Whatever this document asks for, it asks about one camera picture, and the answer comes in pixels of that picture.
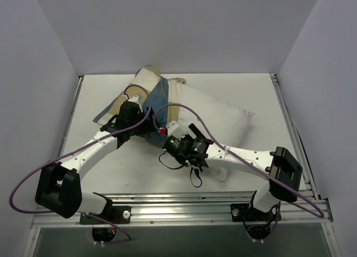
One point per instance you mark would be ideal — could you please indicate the white pillow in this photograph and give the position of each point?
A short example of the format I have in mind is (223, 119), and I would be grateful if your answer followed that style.
(228, 123)

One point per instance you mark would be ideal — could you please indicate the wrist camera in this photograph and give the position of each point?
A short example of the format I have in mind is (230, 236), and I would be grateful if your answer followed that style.
(173, 128)
(134, 99)

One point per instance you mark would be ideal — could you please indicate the left side aluminium rail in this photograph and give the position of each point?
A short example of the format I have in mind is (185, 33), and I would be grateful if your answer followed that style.
(75, 100)

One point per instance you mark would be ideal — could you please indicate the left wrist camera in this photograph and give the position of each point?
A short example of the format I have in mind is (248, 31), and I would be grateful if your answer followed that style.
(134, 99)

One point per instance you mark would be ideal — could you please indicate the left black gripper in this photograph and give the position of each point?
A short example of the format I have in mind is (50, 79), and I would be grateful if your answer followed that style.
(129, 110)

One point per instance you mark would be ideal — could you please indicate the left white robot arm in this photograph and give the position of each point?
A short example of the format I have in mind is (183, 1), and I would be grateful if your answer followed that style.
(59, 186)

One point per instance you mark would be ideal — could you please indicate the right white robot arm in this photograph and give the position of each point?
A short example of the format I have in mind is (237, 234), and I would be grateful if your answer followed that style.
(280, 168)

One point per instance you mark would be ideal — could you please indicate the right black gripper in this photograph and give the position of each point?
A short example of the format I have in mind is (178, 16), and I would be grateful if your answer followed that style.
(168, 145)

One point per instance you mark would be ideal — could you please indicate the blue beige checked pillowcase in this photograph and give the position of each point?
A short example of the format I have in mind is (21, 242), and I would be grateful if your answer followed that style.
(161, 90)

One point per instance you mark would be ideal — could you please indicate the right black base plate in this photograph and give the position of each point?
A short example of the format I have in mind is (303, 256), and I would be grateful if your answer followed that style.
(244, 212)

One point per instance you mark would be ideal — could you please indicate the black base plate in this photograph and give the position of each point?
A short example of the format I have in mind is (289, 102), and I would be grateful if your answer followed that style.
(120, 214)
(244, 212)

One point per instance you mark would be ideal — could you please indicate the right side aluminium rail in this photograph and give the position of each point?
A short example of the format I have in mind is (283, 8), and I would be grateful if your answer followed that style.
(295, 139)

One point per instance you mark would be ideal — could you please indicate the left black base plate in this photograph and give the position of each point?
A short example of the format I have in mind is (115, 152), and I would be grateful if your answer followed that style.
(120, 214)

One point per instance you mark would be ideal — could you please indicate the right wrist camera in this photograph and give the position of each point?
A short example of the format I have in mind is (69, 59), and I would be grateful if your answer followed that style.
(173, 128)

